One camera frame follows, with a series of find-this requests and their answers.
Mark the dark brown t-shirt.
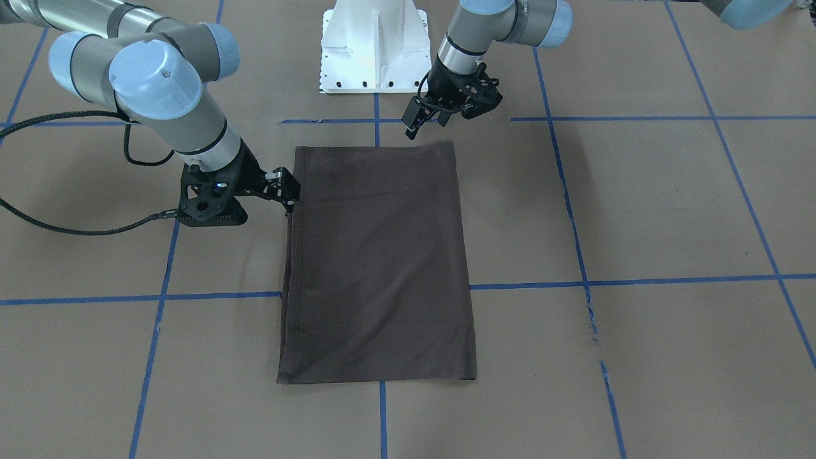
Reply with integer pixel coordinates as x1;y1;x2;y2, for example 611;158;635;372
277;142;477;384

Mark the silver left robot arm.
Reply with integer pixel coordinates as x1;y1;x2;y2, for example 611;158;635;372
402;1;792;142

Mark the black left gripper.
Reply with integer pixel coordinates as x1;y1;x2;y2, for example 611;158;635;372
402;59;502;142

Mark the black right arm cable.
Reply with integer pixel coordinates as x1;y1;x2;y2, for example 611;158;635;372
0;110;182;237

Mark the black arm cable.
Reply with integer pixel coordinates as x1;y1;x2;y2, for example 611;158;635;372
416;67;437;106
0;110;182;237

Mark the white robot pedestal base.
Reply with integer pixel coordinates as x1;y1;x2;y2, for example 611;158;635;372
319;1;432;95

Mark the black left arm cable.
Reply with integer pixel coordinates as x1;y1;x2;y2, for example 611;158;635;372
416;67;437;106

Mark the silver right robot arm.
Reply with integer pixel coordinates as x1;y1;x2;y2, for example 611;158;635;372
2;1;300;227

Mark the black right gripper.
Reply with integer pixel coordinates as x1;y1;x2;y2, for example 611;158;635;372
176;142;301;227

